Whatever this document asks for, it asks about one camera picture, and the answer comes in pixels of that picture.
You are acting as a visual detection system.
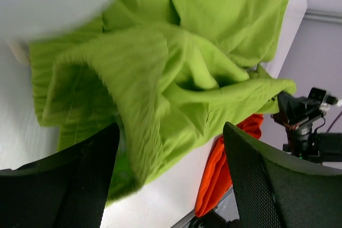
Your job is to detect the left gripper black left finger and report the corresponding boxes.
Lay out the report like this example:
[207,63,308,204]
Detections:
[1,123,120,227]

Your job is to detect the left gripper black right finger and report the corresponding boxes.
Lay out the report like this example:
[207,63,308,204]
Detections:
[223,122,341,227]

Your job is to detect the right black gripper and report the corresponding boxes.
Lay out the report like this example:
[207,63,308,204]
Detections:
[271,91,341,163]

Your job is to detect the orange shorts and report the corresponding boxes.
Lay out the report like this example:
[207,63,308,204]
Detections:
[195,113,264,218]

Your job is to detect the lime green shorts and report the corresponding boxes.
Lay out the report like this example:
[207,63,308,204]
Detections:
[29,0,296,202]

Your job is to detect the white plastic basket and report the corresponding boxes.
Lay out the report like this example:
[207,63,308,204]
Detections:
[1,0,111,64]

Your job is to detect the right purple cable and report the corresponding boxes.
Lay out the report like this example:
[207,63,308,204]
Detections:
[327,111,342,133]

